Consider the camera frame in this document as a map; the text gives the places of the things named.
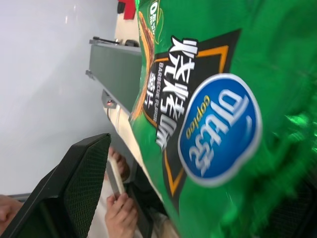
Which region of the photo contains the grey sensor box red light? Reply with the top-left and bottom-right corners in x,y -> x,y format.
101,89 -> 117,109

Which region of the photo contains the person's bare hand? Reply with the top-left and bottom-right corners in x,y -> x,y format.
104,192 -> 139,238
108,147 -> 131,181

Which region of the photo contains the red object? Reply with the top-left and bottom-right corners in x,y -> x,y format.
117,0 -> 136,20

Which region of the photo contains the green barbecue potato chip bag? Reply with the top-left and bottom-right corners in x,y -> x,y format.
128,0 -> 317,238

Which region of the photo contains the white smartphone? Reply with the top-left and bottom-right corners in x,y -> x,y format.
108,158 -> 126,194

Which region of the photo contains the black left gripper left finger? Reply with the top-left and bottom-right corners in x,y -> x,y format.
0,133 -> 111,238

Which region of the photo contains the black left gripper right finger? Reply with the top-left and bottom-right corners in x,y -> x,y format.
262,178 -> 317,238

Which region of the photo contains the grey-green conveyor belt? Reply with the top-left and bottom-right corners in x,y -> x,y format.
85,36 -> 144,184

